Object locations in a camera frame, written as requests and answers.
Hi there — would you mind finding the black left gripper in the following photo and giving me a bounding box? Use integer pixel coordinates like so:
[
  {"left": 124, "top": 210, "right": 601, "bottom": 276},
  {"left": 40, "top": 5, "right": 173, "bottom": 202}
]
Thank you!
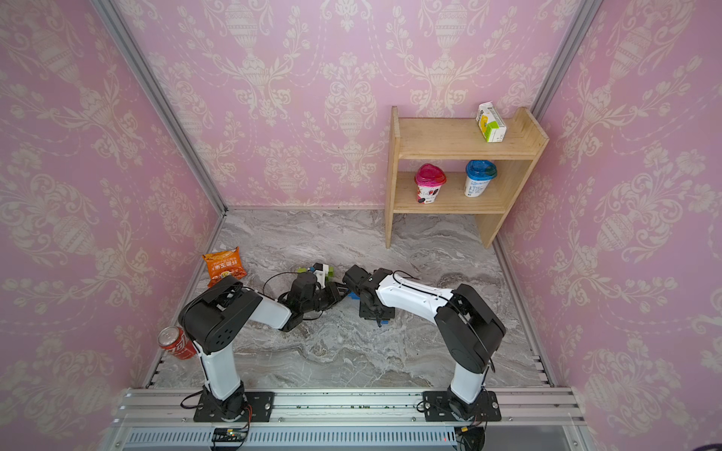
[{"left": 301, "top": 281, "right": 351, "bottom": 315}]

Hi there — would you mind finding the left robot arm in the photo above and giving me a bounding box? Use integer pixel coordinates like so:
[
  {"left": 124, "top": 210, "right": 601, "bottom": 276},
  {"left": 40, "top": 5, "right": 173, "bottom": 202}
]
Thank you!
[{"left": 179, "top": 272, "right": 351, "bottom": 422}]

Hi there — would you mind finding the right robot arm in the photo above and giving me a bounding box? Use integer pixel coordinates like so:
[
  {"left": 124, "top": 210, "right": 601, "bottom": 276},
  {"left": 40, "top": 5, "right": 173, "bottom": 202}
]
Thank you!
[{"left": 343, "top": 265, "right": 507, "bottom": 420}]

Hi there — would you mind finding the orange snack bag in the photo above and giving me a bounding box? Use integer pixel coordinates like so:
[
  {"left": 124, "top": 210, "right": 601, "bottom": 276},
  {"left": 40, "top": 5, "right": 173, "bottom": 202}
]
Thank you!
[{"left": 202, "top": 247, "right": 247, "bottom": 288}]

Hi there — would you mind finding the red soda can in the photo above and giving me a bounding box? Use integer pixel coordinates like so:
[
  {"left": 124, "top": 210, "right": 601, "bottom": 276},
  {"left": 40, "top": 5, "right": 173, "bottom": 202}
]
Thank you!
[{"left": 157, "top": 326, "right": 197, "bottom": 360}]

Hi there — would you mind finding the pink lid yogurt cup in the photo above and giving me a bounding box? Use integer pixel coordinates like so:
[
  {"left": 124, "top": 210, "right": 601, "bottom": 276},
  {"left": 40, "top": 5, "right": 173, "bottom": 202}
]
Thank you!
[{"left": 414, "top": 163, "right": 447, "bottom": 204}]

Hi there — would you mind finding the wooden shelf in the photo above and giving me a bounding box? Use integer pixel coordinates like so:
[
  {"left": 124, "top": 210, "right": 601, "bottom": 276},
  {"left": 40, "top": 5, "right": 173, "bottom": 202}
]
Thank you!
[{"left": 385, "top": 106, "right": 549, "bottom": 248}]

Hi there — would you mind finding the blue lid yogurt cup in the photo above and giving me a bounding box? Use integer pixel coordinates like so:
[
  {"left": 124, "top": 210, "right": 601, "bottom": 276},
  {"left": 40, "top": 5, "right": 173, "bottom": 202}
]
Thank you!
[{"left": 464, "top": 160, "right": 498, "bottom": 198}]

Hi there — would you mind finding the white green carton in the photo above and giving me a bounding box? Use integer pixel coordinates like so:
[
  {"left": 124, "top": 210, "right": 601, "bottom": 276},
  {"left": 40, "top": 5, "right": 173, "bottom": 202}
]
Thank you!
[{"left": 476, "top": 101, "right": 508, "bottom": 143}]

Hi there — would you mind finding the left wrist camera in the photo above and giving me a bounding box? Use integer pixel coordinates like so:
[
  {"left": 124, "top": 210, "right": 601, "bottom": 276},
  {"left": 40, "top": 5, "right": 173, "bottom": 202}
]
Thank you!
[{"left": 311, "top": 263, "right": 334, "bottom": 289}]

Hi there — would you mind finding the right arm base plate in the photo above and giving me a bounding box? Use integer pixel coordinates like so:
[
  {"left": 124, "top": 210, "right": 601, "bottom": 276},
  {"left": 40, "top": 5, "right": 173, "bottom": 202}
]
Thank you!
[{"left": 416, "top": 389, "right": 502, "bottom": 423}]

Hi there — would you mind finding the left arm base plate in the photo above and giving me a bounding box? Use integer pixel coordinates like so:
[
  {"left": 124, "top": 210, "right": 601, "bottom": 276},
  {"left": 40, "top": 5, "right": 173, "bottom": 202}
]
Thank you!
[{"left": 194, "top": 391, "right": 275, "bottom": 423}]

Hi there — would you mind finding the aluminium front rail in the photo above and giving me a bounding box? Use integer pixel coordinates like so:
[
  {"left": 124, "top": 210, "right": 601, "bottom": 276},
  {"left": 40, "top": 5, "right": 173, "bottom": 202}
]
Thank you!
[{"left": 100, "top": 387, "right": 593, "bottom": 450}]

